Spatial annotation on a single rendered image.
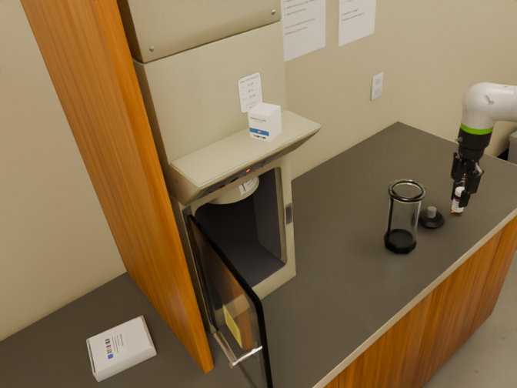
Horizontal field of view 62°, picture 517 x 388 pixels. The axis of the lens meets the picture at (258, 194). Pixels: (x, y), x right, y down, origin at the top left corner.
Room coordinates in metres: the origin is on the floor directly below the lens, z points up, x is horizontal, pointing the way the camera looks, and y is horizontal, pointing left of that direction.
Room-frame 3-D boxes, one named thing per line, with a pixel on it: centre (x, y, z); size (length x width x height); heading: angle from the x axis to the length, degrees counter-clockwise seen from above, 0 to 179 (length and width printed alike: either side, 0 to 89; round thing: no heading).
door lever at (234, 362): (0.52, 0.08, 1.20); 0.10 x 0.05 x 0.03; 27
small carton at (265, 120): (0.81, -0.03, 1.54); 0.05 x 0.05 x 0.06; 53
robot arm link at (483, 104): (1.13, -0.70, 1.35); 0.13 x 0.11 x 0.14; 64
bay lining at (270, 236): (0.93, 0.11, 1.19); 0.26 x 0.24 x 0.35; 125
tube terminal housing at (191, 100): (0.94, 0.11, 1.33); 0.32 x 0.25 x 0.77; 125
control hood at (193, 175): (0.79, 0.01, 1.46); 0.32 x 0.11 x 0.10; 125
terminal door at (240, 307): (0.60, 0.09, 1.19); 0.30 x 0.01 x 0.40; 27
